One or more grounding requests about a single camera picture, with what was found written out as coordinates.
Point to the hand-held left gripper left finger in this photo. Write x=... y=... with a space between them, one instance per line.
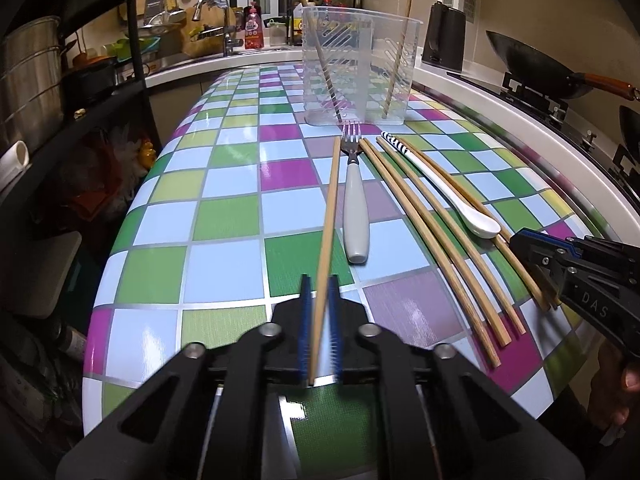
x=305 y=332

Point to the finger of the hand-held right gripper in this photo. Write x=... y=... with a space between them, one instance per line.
x=540 y=240
x=547 y=267

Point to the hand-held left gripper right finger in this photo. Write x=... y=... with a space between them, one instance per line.
x=335 y=340

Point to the wooden chopstick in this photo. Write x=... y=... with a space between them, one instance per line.
x=325 y=240
x=398 y=55
x=315 y=40
x=452 y=225
x=442 y=180
x=435 y=255
x=445 y=240

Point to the clear plastic utensil holder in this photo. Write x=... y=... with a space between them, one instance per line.
x=360 y=60

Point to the person's right hand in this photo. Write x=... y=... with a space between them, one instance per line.
x=617 y=390

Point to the black gas stove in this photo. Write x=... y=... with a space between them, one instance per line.
x=565 y=110

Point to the checkered tablecloth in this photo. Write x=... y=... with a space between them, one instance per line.
x=225 y=220

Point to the dark pan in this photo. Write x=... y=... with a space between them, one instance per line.
x=631 y=122

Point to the black electric kettle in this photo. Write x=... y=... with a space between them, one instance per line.
x=445 y=35

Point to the yellow rubber duck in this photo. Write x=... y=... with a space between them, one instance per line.
x=145 y=154

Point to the beige board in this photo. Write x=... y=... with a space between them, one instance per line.
x=40 y=275

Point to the red dish soap bottle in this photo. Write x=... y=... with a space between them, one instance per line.
x=253 y=27

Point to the chrome kitchen faucet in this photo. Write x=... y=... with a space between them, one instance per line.
x=227 y=30

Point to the black metal shelf rack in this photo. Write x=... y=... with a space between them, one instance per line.
x=135 y=50

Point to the green dish rack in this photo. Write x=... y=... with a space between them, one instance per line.
x=140 y=46

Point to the white plastic pipe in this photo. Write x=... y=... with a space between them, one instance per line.
x=12 y=162

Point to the hanging metal grater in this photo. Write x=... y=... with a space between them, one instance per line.
x=153 y=7

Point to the steel stock pot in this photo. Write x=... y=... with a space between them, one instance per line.
x=30 y=80

